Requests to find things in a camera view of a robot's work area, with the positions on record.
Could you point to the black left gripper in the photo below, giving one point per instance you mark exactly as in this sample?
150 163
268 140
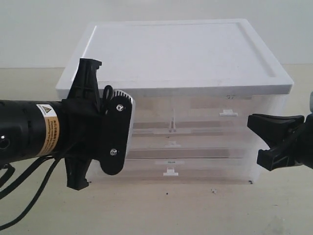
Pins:
83 110

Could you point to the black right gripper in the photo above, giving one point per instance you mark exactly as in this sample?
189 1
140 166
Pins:
290 140

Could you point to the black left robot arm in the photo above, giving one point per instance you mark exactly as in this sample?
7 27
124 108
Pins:
30 129

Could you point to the clear top right drawer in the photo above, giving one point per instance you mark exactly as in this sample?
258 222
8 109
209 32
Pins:
211 111

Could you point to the white translucent drawer cabinet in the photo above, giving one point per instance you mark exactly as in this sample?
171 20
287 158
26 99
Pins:
157 62

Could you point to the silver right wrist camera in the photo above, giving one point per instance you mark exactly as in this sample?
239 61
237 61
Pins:
311 102

